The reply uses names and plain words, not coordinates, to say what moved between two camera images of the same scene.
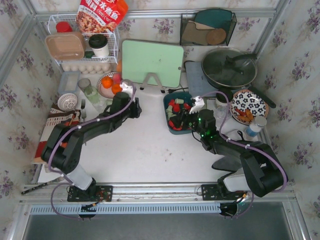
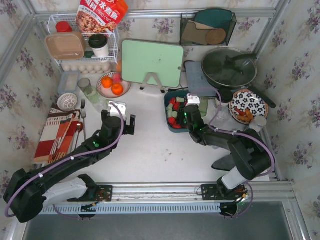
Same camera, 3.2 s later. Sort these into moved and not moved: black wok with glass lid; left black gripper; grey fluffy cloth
Moved: left black gripper
Not moved: black wok with glass lid; grey fluffy cloth
